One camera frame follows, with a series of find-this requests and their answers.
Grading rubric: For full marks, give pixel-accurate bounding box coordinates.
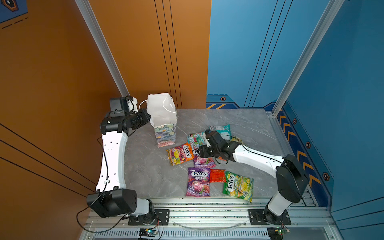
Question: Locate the yellow snack packet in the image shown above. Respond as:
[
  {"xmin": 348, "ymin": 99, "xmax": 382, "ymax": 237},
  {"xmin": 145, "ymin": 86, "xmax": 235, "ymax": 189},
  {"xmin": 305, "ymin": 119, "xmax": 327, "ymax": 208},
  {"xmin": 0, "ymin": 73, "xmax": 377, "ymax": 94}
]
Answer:
[{"xmin": 231, "ymin": 137, "xmax": 244, "ymax": 145}]

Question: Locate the purple Fox's candy bag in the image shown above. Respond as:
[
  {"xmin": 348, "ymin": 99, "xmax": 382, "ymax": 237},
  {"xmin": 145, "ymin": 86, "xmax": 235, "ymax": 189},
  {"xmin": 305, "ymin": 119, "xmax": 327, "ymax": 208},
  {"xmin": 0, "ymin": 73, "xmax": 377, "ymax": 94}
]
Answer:
[
  {"xmin": 193, "ymin": 150, "xmax": 216, "ymax": 169},
  {"xmin": 186, "ymin": 168, "xmax": 211, "ymax": 198}
]

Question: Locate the red small snack packet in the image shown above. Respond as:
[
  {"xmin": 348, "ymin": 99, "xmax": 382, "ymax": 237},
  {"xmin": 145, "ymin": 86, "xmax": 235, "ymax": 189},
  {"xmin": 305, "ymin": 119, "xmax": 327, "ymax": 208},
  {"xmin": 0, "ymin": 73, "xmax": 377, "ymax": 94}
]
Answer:
[{"xmin": 210, "ymin": 169, "xmax": 227, "ymax": 183}]

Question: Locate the floral paper gift bag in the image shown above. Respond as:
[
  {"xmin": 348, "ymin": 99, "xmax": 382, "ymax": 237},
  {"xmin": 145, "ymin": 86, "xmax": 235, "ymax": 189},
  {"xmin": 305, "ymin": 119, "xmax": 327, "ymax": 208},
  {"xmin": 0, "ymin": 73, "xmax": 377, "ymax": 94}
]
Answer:
[{"xmin": 147, "ymin": 93, "xmax": 178, "ymax": 148}]

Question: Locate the orange Fox's candy bag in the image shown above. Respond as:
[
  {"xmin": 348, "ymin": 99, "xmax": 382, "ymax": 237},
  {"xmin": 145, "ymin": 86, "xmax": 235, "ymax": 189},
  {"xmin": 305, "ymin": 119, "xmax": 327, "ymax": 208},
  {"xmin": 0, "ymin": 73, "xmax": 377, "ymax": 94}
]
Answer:
[{"xmin": 167, "ymin": 143, "xmax": 195, "ymax": 166}]

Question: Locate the green Fox's candy bag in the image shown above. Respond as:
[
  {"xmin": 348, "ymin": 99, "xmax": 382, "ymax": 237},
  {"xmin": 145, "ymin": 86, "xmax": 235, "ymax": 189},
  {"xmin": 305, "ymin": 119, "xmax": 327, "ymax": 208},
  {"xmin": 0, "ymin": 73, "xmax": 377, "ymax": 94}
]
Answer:
[{"xmin": 223, "ymin": 171, "xmax": 254, "ymax": 203}]

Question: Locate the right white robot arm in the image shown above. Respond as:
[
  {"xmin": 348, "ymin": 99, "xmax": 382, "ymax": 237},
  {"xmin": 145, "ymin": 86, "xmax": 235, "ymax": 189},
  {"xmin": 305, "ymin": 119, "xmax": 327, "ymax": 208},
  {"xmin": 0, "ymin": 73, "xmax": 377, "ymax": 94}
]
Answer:
[{"xmin": 198, "ymin": 130, "xmax": 309, "ymax": 225}]

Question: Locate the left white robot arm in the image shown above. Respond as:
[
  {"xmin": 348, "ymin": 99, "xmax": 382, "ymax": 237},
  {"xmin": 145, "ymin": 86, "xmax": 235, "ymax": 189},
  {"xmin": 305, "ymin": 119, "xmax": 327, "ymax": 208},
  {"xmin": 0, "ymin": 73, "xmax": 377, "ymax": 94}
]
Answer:
[{"xmin": 87, "ymin": 109, "xmax": 156, "ymax": 224}]

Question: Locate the teal Fox's candy bag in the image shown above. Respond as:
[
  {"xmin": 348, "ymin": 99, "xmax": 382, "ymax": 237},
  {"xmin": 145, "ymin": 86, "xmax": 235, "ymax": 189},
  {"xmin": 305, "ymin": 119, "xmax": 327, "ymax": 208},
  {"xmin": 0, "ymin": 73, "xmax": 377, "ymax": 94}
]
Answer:
[{"xmin": 187, "ymin": 132, "xmax": 207, "ymax": 150}]

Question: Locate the teal snack packet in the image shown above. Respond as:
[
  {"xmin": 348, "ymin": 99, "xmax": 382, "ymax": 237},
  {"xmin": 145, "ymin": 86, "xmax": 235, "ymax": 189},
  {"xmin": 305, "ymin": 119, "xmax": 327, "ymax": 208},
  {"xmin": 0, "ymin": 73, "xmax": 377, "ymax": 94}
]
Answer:
[{"xmin": 209, "ymin": 125, "xmax": 232, "ymax": 141}]

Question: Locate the right green circuit board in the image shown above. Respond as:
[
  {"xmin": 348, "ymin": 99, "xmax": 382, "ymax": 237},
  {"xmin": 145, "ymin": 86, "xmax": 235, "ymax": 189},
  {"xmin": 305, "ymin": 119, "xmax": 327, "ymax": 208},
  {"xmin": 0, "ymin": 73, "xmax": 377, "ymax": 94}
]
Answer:
[{"xmin": 274, "ymin": 229, "xmax": 291, "ymax": 236}]

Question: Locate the green circuit board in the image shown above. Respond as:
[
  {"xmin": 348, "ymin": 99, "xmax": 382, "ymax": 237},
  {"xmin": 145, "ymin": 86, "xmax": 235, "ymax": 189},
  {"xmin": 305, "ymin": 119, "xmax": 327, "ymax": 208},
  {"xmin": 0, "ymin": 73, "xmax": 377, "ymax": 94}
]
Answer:
[
  {"xmin": 139, "ymin": 229, "xmax": 159, "ymax": 239},
  {"xmin": 274, "ymin": 229, "xmax": 291, "ymax": 236}
]

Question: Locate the left green circuit board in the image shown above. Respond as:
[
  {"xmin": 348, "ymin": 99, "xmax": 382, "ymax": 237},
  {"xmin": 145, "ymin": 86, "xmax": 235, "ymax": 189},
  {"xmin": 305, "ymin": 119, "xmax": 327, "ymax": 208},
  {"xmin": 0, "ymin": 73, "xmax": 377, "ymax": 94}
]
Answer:
[{"xmin": 139, "ymin": 229, "xmax": 159, "ymax": 239}]

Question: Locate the aluminium front rail frame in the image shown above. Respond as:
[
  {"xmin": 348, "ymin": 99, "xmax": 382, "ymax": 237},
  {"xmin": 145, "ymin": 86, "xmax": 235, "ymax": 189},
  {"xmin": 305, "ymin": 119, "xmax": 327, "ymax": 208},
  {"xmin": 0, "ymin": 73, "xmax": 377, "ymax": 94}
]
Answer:
[{"xmin": 80, "ymin": 196, "xmax": 342, "ymax": 240}]

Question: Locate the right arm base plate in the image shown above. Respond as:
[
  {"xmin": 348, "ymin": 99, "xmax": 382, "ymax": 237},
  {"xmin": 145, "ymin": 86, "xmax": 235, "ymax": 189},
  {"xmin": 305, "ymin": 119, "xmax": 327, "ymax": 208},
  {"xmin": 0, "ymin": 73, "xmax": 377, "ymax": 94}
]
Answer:
[{"xmin": 248, "ymin": 209, "xmax": 292, "ymax": 226}]

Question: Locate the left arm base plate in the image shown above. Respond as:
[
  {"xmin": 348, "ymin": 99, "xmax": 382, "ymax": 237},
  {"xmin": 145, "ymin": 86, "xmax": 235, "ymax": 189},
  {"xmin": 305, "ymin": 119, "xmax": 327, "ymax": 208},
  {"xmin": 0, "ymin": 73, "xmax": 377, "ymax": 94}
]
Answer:
[{"xmin": 128, "ymin": 209, "xmax": 170, "ymax": 227}]

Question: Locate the left aluminium corner post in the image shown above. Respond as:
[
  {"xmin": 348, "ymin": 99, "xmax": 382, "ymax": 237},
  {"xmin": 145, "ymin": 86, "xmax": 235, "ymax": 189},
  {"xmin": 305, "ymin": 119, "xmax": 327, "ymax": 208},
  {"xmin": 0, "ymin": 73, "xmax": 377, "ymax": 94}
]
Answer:
[{"xmin": 75, "ymin": 0, "xmax": 130, "ymax": 97}]

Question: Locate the aluminium corner post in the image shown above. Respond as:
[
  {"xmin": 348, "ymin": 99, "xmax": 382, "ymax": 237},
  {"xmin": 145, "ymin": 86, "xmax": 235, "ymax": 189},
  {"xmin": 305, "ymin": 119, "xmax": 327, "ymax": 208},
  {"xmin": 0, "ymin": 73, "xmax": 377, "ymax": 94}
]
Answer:
[
  {"xmin": 75, "ymin": 0, "xmax": 130, "ymax": 97},
  {"xmin": 272, "ymin": 0, "xmax": 345, "ymax": 118}
]

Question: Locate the right aluminium corner post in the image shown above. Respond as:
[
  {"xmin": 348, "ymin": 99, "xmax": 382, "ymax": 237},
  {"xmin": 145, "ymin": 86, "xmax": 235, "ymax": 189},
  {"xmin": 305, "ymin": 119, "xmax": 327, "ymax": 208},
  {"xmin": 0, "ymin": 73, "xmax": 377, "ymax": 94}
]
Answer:
[{"xmin": 272, "ymin": 0, "xmax": 345, "ymax": 118}]

